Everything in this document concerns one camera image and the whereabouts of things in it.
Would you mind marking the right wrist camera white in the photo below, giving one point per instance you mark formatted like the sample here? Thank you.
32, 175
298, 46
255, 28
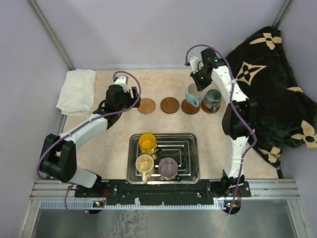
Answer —
193, 61

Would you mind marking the dark wooden coaster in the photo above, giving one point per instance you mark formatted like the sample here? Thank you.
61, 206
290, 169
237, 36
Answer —
169, 105
205, 108
188, 108

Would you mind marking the grey ceramic mug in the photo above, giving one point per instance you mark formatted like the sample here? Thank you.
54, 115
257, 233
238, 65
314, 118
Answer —
212, 100

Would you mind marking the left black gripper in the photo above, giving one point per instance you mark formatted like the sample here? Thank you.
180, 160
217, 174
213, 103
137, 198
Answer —
135, 93

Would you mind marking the yellow glass cup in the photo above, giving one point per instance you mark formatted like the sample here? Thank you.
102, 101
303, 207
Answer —
148, 144

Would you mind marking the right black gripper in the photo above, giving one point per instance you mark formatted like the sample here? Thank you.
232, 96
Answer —
199, 86

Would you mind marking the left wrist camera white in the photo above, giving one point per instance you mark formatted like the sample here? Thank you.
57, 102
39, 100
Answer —
123, 82

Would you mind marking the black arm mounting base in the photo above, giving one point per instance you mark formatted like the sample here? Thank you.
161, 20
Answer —
176, 194

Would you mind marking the aluminium frame rail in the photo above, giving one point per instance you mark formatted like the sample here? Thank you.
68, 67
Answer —
57, 195

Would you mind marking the cream ceramic mug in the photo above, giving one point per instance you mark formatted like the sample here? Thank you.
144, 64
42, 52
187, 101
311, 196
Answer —
145, 166

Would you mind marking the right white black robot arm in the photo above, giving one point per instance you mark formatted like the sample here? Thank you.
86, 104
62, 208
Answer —
240, 114

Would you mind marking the white folded towel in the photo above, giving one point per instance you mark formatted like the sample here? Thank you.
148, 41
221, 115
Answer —
77, 93

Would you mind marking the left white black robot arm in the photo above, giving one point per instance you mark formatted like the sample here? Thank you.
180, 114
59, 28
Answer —
59, 153

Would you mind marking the black floral blanket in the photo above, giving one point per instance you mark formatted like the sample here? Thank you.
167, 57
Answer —
286, 116

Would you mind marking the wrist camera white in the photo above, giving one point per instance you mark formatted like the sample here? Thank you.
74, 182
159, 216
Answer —
123, 82
193, 61

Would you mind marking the purple ceramic mug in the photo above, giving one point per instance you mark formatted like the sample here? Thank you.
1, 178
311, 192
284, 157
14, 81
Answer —
168, 169

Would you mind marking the woven rattan coaster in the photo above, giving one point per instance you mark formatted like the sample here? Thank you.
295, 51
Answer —
147, 106

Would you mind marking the white mug blue handle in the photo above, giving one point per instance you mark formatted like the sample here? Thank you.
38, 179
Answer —
192, 95

